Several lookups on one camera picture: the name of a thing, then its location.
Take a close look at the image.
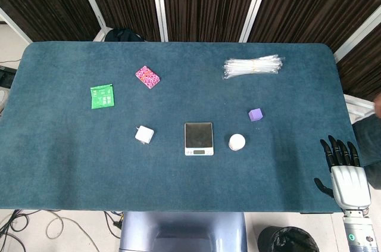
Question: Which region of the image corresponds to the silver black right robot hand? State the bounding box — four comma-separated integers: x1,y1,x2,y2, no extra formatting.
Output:
314,135,372,210

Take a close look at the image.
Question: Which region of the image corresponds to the white round container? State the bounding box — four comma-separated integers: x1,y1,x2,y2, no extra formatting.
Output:
228,133,246,151

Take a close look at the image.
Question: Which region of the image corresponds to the small digital scale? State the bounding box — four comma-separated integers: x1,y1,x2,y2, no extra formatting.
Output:
183,122,215,157

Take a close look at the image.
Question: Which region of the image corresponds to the white metal rack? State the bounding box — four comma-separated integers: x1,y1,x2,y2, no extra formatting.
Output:
344,94,376,125

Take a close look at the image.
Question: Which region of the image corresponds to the black trash bin with bag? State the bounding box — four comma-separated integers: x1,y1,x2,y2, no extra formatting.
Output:
257,226,321,252

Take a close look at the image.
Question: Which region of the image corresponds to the purple foam cube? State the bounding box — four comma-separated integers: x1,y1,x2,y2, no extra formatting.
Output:
248,108,265,122

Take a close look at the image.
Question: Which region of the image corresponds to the clear plastic straw bundle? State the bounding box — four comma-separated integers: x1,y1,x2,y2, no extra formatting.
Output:
223,54,286,80

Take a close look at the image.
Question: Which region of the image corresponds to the blue robot torso base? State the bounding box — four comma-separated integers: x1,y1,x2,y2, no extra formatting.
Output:
118,210,248,252

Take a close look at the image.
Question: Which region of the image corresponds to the white charger adapter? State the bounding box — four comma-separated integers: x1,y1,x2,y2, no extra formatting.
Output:
134,125,155,145

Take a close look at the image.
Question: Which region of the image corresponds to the pink patterned small box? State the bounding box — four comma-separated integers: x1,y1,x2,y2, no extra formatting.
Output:
135,65,161,89

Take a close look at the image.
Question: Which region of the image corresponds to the blue table cloth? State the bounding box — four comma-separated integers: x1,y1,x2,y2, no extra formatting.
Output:
0,41,371,214

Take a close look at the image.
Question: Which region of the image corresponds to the green sachet packet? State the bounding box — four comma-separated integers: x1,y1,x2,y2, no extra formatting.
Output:
90,83,115,110

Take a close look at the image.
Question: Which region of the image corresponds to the black bag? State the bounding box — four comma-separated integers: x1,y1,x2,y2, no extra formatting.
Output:
104,27,144,42

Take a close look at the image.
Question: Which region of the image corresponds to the black device box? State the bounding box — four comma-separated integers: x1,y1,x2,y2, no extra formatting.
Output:
0,66,17,89

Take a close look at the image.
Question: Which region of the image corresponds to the black floor cable with plug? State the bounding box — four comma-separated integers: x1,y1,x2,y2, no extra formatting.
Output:
102,210,124,238

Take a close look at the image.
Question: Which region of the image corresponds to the grey looped floor cable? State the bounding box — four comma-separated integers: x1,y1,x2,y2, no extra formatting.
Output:
45,215,101,252

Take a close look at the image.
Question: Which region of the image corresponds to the black floor cable bundle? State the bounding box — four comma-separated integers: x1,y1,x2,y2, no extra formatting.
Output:
0,209,62,252

